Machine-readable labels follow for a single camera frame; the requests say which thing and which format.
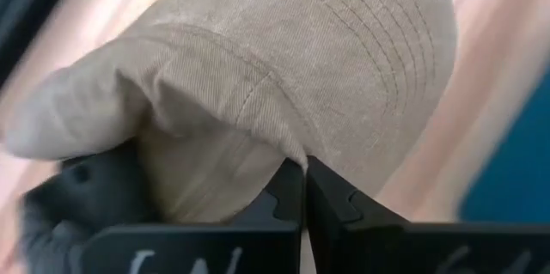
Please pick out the translucent blue plastic bin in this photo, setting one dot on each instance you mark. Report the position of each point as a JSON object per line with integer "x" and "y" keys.
{"x": 515, "y": 171}

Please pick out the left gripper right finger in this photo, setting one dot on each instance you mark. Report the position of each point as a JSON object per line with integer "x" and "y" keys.
{"x": 386, "y": 248}

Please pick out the tan baseball cap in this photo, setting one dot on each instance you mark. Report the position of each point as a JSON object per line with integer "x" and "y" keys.
{"x": 301, "y": 72}

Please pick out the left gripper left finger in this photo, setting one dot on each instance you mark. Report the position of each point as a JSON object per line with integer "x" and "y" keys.
{"x": 193, "y": 248}

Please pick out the black aluminium rig frame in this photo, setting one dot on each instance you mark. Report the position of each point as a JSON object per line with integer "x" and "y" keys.
{"x": 21, "y": 7}

